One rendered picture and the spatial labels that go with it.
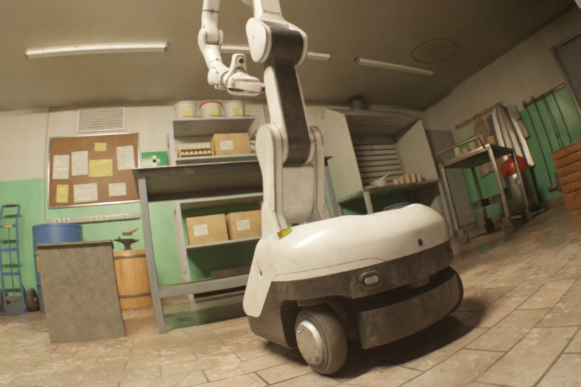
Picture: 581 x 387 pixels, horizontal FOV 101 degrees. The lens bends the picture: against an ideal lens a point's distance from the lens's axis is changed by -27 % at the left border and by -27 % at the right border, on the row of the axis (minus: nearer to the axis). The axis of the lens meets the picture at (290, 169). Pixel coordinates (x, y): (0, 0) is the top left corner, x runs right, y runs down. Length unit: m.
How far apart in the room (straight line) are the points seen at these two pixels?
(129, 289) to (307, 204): 2.39
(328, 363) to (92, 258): 1.32
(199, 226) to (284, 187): 2.46
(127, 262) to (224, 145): 1.71
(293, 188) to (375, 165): 4.11
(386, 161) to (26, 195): 5.19
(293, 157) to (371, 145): 4.21
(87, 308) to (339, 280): 1.35
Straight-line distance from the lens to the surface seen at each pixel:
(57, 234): 3.46
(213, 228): 3.60
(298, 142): 1.18
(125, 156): 4.17
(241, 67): 1.13
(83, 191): 4.12
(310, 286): 0.72
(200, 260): 3.96
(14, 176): 4.49
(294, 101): 1.25
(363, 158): 5.17
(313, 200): 1.26
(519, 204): 4.90
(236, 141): 3.93
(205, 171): 1.81
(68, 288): 1.78
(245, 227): 3.67
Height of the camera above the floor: 0.30
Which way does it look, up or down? 14 degrees up
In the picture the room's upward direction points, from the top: 11 degrees counter-clockwise
